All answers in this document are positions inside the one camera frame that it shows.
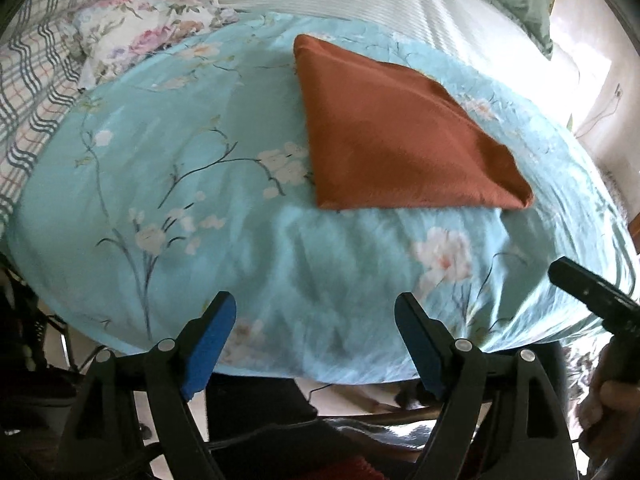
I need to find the plaid blanket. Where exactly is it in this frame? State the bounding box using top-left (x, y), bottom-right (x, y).
top-left (0, 0), bottom-right (186, 231)

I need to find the pink floral pillow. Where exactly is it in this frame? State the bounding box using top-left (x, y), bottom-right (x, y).
top-left (70, 0), bottom-right (241, 86)

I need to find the orange knit sweater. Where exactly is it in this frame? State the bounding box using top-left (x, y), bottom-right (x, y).
top-left (292, 34), bottom-right (535, 212)

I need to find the red knit cloth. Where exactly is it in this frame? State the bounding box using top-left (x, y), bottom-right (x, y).
top-left (317, 455), bottom-right (388, 480)

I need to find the light blue floral bedsheet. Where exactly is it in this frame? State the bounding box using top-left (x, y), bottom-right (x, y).
top-left (7, 10), bottom-right (640, 386)

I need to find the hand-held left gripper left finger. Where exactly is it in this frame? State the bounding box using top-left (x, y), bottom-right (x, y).
top-left (60, 290), bottom-right (237, 480)

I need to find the black cable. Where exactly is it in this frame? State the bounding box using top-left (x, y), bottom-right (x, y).
top-left (207, 417), bottom-right (323, 453)

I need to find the person's right hand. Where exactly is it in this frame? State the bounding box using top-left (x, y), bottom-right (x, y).
top-left (579, 342), bottom-right (640, 461)

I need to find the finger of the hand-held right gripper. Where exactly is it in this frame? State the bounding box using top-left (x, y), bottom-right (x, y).
top-left (548, 257), bottom-right (640, 333)

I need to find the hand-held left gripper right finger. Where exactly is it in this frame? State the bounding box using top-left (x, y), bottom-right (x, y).
top-left (394, 291), bottom-right (578, 480)

